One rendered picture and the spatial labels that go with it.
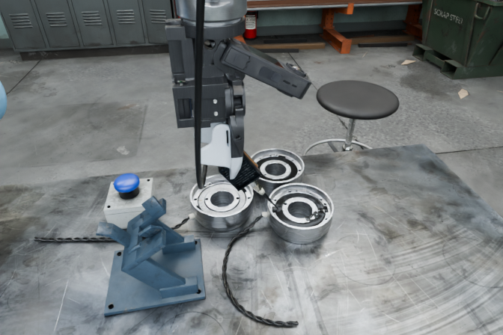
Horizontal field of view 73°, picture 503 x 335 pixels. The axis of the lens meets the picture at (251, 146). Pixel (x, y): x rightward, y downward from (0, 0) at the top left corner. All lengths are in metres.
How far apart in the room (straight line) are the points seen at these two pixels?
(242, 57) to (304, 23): 4.13
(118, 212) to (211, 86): 0.28
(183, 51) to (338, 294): 0.37
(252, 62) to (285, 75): 0.04
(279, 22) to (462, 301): 4.06
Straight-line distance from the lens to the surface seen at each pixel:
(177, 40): 0.38
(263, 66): 0.39
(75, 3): 3.88
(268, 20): 4.38
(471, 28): 3.50
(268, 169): 0.66
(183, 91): 0.39
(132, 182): 0.57
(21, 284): 0.60
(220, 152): 0.44
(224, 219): 0.54
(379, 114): 1.36
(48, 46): 4.08
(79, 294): 0.55
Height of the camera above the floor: 1.22
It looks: 34 degrees down
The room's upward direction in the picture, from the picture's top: straight up
